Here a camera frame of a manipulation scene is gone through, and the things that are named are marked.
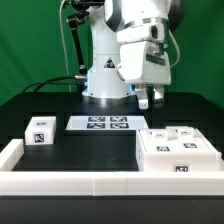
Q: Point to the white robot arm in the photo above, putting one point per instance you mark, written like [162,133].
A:
[104,84]

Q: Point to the white base marker plate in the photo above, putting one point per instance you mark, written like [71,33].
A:
[85,123]

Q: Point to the white cabinet body box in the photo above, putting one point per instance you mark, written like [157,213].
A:
[176,162]

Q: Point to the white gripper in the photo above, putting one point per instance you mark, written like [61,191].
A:
[143,60]

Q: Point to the white cabinet door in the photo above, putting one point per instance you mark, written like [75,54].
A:
[183,139]
[158,140]

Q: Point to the white cabinet top block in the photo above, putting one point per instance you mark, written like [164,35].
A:
[41,131]

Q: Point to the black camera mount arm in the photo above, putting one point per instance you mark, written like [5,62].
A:
[74,21]

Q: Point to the white U-shaped fence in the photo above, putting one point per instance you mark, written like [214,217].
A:
[14,182]

